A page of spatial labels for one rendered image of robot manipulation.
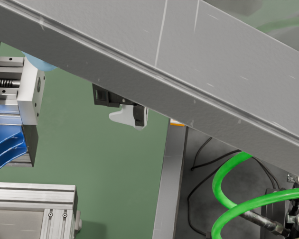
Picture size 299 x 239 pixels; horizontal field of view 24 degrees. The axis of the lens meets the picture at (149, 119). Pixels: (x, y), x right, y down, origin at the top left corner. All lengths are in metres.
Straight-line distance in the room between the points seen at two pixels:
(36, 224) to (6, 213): 0.11
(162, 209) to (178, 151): 0.14
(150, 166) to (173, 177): 1.13
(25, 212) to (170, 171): 0.91
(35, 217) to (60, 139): 0.49
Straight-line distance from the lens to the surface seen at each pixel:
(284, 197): 0.98
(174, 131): 1.46
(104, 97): 1.06
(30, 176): 2.55
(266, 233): 1.33
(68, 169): 2.55
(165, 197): 1.38
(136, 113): 1.05
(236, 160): 1.05
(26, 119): 1.54
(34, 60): 0.87
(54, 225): 2.18
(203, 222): 1.49
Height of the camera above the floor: 2.15
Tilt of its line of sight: 54 degrees down
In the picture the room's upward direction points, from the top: straight up
